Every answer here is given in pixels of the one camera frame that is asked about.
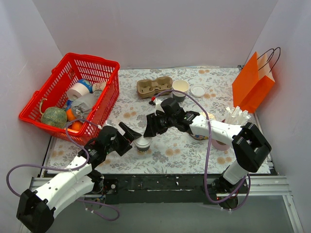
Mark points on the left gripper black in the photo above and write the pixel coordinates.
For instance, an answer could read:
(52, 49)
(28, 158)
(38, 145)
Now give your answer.
(122, 141)

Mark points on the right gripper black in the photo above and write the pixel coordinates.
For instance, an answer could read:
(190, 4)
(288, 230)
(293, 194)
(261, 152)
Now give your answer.
(155, 122)

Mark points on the stack of paper cups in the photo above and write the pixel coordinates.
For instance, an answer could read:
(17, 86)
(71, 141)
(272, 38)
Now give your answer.
(180, 87)

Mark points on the red plastic basket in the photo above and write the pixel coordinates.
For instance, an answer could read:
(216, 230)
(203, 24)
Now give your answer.
(72, 78)

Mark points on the white plastic cup lid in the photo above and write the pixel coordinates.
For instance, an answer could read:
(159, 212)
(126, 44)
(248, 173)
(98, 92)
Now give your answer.
(143, 142)

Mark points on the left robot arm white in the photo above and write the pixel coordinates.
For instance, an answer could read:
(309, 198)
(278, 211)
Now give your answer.
(38, 209)

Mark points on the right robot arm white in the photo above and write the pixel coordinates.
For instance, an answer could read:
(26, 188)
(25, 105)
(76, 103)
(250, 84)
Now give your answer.
(250, 146)

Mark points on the cardboard cup carrier stack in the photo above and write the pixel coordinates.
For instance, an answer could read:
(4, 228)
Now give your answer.
(148, 88)

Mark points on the napkin filled paper tub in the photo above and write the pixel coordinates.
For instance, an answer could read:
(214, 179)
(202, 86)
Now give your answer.
(201, 137)

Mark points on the floral table mat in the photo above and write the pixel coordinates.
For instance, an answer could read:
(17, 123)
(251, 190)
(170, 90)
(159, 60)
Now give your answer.
(173, 152)

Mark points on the silver tin can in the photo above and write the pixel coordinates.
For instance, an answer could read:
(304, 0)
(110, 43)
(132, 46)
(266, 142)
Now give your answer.
(97, 93)

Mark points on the orange fruit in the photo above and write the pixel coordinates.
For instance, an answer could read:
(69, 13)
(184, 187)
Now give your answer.
(76, 126)
(70, 115)

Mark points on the pink cup holder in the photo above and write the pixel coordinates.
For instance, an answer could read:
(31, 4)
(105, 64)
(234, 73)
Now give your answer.
(219, 144)

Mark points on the grey crumpled paper bag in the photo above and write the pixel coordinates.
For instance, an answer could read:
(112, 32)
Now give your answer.
(82, 106)

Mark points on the beige printed pouch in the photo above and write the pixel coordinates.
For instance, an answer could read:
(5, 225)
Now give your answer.
(99, 86)

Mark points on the toilet paper roll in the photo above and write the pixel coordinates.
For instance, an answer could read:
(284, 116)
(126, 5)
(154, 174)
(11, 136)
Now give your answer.
(76, 91)

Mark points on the green netted melon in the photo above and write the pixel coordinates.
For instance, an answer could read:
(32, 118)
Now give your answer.
(54, 116)

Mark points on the orange paper bag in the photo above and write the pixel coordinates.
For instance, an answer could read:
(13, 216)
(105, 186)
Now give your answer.
(254, 81)

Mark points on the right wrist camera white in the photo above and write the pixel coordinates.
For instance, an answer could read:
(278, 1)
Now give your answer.
(156, 103)

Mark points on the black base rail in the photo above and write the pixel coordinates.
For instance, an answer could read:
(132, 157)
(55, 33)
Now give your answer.
(152, 188)

